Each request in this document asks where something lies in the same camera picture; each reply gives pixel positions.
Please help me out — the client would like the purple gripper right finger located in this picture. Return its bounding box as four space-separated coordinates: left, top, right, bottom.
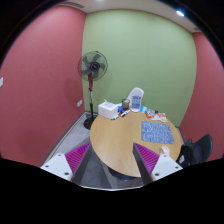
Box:
133 143 182 185

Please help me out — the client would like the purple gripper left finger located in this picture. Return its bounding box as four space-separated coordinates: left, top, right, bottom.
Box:
41 142 91 181

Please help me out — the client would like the blue patterned mouse pad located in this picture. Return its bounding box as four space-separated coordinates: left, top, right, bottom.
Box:
141 121 175 144

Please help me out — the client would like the round wooden table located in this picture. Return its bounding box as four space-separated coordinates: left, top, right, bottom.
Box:
90 112 181 177

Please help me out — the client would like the black office chair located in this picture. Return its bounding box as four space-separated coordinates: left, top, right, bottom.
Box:
176 134 213 168

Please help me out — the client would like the orange snack packet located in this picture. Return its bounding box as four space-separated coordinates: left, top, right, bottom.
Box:
152 113 168 123

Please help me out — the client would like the red snack packet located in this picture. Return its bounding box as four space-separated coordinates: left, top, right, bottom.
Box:
145 110 155 118

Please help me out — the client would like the blue small packet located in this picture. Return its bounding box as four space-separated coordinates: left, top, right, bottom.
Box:
140 106 148 113

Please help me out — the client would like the black marker pen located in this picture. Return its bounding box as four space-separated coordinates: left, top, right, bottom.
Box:
120 109 130 117

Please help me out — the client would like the dark glass jar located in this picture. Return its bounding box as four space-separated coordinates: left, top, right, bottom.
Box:
122 99 130 110

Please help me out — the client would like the white tissue box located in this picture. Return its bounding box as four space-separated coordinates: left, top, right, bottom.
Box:
98 101 118 119

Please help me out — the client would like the white jug with label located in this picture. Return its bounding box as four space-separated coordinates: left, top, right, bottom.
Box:
127 87 144 112

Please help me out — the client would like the red standing fan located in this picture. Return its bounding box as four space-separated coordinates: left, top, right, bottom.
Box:
77 50 109 130

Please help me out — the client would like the round ceiling light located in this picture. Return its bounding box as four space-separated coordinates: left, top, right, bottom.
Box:
176 10 185 17

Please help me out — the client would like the white wall socket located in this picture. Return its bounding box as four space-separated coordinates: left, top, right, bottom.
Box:
77 100 83 107

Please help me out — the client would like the white light switch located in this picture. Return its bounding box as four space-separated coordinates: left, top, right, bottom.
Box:
0 77 4 87

